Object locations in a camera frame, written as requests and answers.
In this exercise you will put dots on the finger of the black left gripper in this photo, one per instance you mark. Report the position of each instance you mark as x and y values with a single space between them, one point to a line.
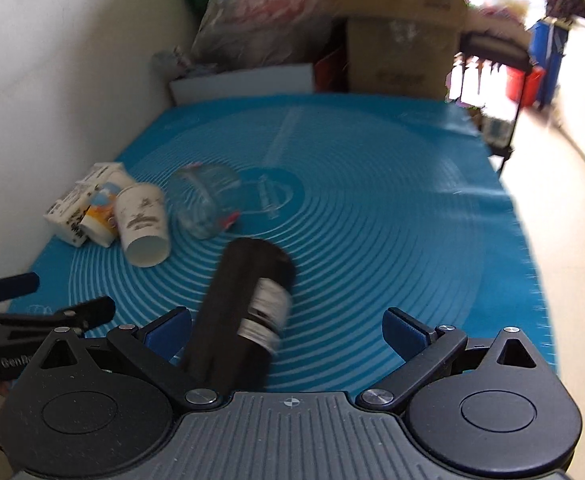
86 316

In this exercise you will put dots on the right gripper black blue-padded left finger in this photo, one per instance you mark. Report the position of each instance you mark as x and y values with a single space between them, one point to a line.
149 350

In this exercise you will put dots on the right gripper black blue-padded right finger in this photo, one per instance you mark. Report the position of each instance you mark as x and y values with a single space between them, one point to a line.
428 354

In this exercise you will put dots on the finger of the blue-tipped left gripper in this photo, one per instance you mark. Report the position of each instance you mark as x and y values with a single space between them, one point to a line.
18 286

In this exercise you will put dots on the black cylindrical cup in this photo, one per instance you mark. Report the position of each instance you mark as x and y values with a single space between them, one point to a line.
240 323

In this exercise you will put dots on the white printed paper cup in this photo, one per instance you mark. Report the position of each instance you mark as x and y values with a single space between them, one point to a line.
143 225

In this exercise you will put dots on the clear glass cup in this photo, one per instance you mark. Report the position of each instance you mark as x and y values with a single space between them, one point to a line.
205 199

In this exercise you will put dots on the white printed carton box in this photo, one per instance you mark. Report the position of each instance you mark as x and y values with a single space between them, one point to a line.
66 213

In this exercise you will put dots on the blue silicone baking mat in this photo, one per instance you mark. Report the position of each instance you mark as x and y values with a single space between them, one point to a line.
380 202

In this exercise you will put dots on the white flat board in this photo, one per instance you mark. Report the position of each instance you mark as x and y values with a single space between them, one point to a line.
264 81

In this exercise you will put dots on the red plastic bucket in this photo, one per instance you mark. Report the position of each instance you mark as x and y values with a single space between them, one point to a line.
521 87

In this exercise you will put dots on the lower cardboard box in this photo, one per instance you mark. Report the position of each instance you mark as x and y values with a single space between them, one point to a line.
399 57

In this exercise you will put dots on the black wheeled utility cart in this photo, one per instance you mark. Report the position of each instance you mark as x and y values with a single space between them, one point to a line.
481 67

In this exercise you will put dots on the blue plastic barrel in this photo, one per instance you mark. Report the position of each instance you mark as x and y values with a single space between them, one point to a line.
547 47

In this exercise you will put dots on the clear plastic bag red contents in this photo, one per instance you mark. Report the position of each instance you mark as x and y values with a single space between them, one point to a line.
242 34

